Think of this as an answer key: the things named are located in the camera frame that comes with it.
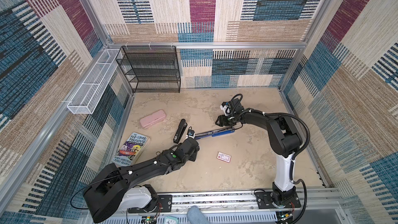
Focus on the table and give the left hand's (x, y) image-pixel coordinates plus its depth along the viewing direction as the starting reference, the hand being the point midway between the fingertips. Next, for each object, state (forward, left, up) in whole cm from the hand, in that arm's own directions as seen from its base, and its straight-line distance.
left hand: (193, 145), depth 86 cm
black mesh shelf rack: (+53, +30, +11) cm, 62 cm away
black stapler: (+11, +7, -2) cm, 14 cm away
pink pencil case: (+22, +27, -5) cm, 35 cm away
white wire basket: (+24, +63, +12) cm, 68 cm away
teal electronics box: (-32, +9, -4) cm, 34 cm away
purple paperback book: (0, +35, -4) cm, 35 cm away
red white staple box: (-5, -17, -5) cm, 18 cm away
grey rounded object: (-31, -1, -3) cm, 31 cm away
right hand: (+16, -17, -4) cm, 24 cm away
